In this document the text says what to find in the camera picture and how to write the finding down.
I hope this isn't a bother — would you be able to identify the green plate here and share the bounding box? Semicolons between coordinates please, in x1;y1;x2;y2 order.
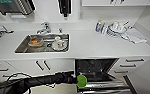
75;74;89;90

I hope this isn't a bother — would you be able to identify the steel dishwasher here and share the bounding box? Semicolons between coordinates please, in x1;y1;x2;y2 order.
74;57;133;94

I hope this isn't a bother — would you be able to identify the white base cabinet door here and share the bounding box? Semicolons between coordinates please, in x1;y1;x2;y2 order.
40;58;76;76
5;59;55;80

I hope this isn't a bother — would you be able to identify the white saucer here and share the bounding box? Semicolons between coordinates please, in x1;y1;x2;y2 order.
51;41;68;52

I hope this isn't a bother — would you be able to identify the white mug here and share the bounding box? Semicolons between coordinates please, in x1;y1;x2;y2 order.
53;35;64;50

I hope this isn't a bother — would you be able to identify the round sink drain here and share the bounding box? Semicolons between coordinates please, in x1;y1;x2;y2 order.
44;42;54;50

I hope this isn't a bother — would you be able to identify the small chrome sink knob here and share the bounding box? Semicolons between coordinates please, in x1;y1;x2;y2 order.
58;27;64;34

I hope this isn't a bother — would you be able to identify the blue dish soap bottle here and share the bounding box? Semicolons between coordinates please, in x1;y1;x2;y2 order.
94;19;104;34

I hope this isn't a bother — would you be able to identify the small white bottle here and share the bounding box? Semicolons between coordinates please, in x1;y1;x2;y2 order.
102;23;109;35

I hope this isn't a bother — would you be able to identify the chrome faucet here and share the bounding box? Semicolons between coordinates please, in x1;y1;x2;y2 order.
35;21;53;36

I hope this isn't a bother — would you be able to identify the stainless steel sink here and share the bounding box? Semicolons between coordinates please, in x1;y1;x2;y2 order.
13;32;72;55

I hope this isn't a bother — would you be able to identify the white cup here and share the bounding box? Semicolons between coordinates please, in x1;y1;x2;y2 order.
111;21;122;32

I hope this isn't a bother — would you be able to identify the black soap dispenser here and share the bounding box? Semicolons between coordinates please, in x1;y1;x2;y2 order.
57;0;72;18

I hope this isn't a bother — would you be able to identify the grey wire dishwasher rack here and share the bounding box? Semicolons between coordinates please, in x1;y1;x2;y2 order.
76;77;132;93

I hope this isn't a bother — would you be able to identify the black base cabinet handle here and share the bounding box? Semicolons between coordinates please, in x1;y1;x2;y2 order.
35;60;45;72
42;59;52;71

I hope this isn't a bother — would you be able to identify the white utensil handle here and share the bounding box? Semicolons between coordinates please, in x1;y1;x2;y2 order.
122;20;131;28

